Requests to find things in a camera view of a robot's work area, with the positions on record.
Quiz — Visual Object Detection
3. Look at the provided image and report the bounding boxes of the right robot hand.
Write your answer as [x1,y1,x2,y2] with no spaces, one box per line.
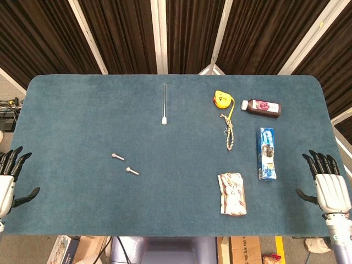
[296,150,352,214]

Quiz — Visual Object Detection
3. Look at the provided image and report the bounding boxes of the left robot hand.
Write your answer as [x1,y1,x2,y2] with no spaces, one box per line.
[0,146,41,218]

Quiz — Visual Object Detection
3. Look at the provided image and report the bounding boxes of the blue cookie package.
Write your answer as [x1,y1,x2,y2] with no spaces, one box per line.
[257,126,277,181]

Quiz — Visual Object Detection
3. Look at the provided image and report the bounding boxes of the white printed box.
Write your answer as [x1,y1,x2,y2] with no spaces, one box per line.
[46,235,81,264]

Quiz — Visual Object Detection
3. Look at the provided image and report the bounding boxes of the red snack bag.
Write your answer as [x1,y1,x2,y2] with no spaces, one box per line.
[262,254,282,264]

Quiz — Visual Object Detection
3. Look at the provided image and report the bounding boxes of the plain brown cardboard box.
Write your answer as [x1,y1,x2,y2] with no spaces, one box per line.
[73,236,109,264]

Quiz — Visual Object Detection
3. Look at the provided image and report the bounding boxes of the silver foil snack wrapper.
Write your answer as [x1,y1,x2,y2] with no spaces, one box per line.
[217,172,248,216]

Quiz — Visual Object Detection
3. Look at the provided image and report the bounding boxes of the cardboard box with black print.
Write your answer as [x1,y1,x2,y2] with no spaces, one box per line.
[230,236,262,264]

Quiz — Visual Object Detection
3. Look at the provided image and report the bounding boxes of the brown bottle with white cap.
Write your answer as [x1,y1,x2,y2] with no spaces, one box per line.
[241,98,282,119]

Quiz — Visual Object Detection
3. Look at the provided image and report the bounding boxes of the tan wooden board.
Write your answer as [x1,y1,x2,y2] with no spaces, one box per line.
[217,236,231,264]

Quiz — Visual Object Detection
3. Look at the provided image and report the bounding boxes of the dark brown curtain panel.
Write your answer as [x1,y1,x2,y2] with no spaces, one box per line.
[291,0,352,119]
[216,0,331,75]
[0,0,103,89]
[166,0,227,75]
[78,0,160,75]

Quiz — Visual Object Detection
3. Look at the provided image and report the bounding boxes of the yellow tape measure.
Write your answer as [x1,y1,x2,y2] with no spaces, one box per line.
[213,90,236,119]

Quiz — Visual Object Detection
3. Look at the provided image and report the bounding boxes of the teal felt table cover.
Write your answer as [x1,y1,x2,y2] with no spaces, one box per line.
[0,74,349,238]

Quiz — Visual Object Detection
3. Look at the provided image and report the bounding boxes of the purple robot torso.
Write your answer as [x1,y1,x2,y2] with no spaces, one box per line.
[109,236,218,264]

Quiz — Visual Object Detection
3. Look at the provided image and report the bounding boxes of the glass tube with white cap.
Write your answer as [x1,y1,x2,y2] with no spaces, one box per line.
[161,83,168,126]

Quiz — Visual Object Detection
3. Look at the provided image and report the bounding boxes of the braided rope piece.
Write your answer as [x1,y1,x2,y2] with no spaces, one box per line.
[219,114,237,151]

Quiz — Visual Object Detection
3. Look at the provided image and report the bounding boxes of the black floor cable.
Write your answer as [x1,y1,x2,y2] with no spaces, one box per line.
[117,236,130,264]

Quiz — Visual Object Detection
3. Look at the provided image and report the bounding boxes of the white frame post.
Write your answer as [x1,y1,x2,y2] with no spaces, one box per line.
[277,0,339,75]
[68,0,108,75]
[197,0,234,75]
[150,0,169,74]

